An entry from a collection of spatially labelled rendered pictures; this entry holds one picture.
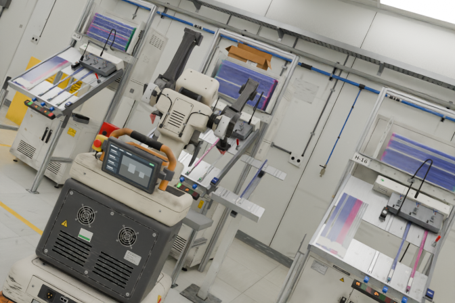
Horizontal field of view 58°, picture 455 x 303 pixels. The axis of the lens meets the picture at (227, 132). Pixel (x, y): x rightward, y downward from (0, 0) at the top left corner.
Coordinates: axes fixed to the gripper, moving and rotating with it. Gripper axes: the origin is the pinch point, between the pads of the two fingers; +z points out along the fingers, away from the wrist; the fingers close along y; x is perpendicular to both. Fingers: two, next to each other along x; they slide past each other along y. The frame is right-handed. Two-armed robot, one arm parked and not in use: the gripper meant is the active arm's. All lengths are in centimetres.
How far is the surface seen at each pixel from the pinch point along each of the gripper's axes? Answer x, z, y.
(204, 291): 74, 54, -35
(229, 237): 44, 25, -35
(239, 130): -22.8, -6.4, -0.1
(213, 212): 24.9, 37.5, -9.2
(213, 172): 18.4, 1.7, -4.1
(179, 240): 48, 60, 7
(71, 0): -145, 29, 330
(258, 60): -100, -18, 28
